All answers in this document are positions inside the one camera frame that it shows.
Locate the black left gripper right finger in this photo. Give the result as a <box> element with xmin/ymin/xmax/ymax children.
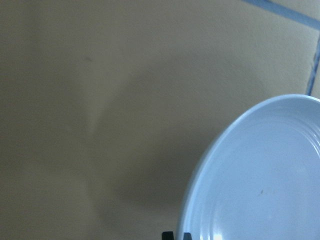
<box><xmin>183</xmin><ymin>232</ymin><xmax>192</xmax><ymax>240</ymax></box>

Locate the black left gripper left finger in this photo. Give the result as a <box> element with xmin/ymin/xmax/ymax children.
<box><xmin>161</xmin><ymin>231</ymin><xmax>175</xmax><ymax>240</ymax></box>

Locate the blue round plate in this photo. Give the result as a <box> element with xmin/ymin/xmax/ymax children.
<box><xmin>175</xmin><ymin>94</ymin><xmax>320</xmax><ymax>240</ymax></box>

